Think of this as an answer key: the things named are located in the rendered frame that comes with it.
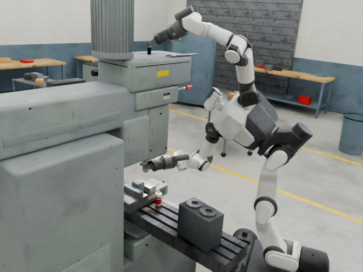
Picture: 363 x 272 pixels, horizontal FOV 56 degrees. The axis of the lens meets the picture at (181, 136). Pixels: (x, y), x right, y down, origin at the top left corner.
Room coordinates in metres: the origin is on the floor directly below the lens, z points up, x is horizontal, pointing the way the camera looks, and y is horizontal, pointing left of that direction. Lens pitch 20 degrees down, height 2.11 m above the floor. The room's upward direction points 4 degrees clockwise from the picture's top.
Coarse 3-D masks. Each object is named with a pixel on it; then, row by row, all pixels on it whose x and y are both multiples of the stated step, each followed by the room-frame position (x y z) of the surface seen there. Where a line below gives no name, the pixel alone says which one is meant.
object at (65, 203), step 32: (32, 160) 1.15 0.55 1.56; (64, 160) 1.19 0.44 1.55; (96, 160) 1.30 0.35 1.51; (0, 192) 1.13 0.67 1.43; (32, 192) 1.08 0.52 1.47; (64, 192) 1.18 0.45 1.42; (96, 192) 1.30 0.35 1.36; (0, 224) 1.15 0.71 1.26; (32, 224) 1.07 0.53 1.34; (64, 224) 1.17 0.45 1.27; (96, 224) 1.29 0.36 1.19; (0, 256) 1.18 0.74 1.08; (32, 256) 1.06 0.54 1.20; (64, 256) 1.16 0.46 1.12; (96, 256) 1.28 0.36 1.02
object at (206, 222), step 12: (180, 204) 1.59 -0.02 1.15; (192, 204) 1.57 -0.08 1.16; (204, 204) 1.60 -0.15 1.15; (180, 216) 1.58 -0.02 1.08; (192, 216) 1.52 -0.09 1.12; (204, 216) 1.48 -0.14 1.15; (216, 216) 1.49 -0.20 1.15; (180, 228) 1.57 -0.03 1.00; (192, 228) 1.51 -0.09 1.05; (204, 228) 1.45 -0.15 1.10; (216, 228) 1.48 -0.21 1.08; (192, 240) 1.51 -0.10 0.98; (204, 240) 1.45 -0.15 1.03; (216, 240) 1.49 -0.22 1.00
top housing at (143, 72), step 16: (112, 64) 1.67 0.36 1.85; (128, 64) 1.60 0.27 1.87; (144, 64) 1.65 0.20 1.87; (160, 64) 1.74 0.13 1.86; (176, 64) 1.84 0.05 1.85; (112, 80) 1.67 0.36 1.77; (128, 80) 1.60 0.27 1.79; (144, 80) 1.65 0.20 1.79; (160, 80) 1.75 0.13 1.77; (176, 80) 1.85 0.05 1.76
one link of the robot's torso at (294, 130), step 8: (280, 128) 1.90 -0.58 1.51; (288, 128) 1.87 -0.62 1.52; (296, 128) 1.82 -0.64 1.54; (304, 128) 1.82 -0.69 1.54; (272, 136) 1.86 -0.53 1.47; (280, 136) 1.82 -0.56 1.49; (288, 136) 1.81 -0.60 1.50; (296, 136) 1.80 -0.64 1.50; (304, 136) 1.79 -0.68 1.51; (312, 136) 1.81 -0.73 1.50; (264, 144) 1.86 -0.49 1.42; (272, 144) 1.84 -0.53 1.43; (288, 144) 1.82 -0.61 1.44; (296, 144) 1.80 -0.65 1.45; (264, 152) 1.85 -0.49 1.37
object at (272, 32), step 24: (192, 0) 11.08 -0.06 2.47; (216, 0) 10.55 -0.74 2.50; (240, 0) 10.05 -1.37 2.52; (264, 0) 9.62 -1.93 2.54; (288, 0) 9.21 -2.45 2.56; (240, 24) 10.00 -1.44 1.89; (264, 24) 9.56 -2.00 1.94; (288, 24) 9.15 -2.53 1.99; (216, 48) 10.45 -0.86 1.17; (264, 48) 9.48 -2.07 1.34; (288, 48) 9.08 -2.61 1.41; (216, 72) 10.40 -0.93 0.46
